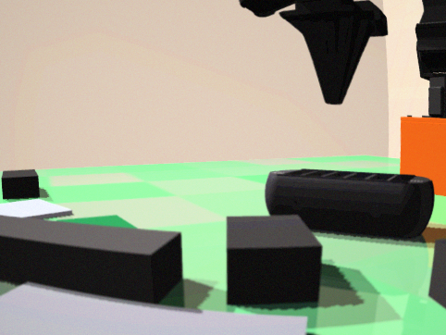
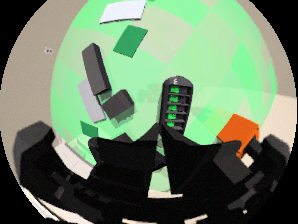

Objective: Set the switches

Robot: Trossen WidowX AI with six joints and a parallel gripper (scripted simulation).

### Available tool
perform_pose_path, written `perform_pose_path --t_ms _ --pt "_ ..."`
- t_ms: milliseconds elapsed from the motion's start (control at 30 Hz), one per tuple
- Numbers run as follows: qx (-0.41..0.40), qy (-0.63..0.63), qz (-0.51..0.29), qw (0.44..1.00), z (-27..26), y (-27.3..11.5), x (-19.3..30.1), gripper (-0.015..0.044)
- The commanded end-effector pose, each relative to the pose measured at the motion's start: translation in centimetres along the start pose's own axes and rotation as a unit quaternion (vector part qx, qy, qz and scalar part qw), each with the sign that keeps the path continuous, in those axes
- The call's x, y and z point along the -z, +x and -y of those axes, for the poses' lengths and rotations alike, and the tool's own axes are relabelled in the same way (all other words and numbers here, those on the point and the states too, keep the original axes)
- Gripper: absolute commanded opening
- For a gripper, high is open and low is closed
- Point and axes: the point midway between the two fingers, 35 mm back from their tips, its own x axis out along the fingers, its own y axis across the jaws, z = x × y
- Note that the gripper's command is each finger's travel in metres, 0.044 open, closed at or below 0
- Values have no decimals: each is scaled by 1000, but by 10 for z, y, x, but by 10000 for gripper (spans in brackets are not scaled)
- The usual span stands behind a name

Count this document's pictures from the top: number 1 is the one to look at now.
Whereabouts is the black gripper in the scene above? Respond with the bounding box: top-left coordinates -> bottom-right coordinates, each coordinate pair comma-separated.
279,0 -> 389,105

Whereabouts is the white flat rectangular sheet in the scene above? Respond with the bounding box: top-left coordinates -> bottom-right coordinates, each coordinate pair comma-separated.
0,199 -> 72,219

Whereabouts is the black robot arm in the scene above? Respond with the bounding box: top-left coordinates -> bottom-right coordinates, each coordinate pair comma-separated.
239,0 -> 446,118

